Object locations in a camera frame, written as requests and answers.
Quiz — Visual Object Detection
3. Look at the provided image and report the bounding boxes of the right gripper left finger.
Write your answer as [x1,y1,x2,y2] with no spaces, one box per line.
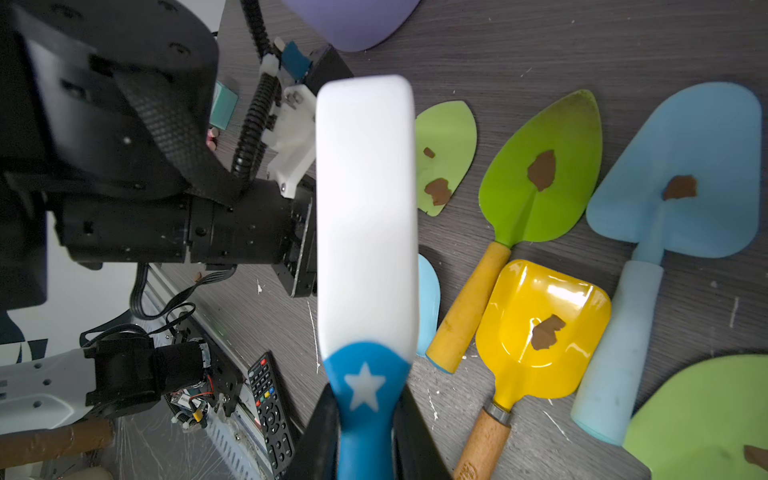
[284,384,340,480]

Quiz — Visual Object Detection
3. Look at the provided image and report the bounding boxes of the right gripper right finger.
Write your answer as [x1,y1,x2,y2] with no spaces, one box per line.
[393,386,452,480]

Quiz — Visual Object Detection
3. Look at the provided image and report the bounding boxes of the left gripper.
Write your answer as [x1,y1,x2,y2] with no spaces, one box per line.
[54,177,317,297]

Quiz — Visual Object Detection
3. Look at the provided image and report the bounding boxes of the white blue cleaning brush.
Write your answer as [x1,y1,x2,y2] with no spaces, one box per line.
[316,75,419,479]

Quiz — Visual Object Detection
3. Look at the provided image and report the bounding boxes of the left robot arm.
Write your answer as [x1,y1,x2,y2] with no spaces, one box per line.
[1,1,316,321]

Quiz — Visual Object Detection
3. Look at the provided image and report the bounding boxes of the light blue scoop trowel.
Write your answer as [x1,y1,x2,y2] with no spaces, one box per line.
[417,255,441,357]

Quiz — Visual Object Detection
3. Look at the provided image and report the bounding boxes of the yellow scoop trowel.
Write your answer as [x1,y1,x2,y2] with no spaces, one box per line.
[453,260,611,479]

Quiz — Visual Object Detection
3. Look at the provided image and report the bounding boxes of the light green square trowel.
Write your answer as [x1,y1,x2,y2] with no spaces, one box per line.
[415,100,478,217]

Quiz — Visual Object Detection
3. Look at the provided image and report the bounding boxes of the purple plastic bucket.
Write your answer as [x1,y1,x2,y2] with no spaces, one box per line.
[283,0,420,52]

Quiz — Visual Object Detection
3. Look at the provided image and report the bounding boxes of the light green small trowel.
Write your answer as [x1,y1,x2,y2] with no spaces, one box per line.
[623,354,767,479]

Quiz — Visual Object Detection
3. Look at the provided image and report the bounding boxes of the light blue pointed trowel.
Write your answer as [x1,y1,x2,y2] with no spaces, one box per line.
[571,82,763,445]

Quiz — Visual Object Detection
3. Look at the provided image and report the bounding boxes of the black remote control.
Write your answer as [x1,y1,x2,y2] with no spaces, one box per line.
[248,351,300,479]

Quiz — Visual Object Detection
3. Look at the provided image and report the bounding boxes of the pink toy figure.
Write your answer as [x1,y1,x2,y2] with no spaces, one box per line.
[206,127,219,151]

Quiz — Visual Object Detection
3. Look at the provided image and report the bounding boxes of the small teal alarm clock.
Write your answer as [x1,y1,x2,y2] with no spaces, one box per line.
[209,81,239,130]

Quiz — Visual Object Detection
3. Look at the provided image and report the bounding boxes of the green trowel yellow handle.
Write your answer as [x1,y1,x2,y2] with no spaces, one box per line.
[426,89,603,374]

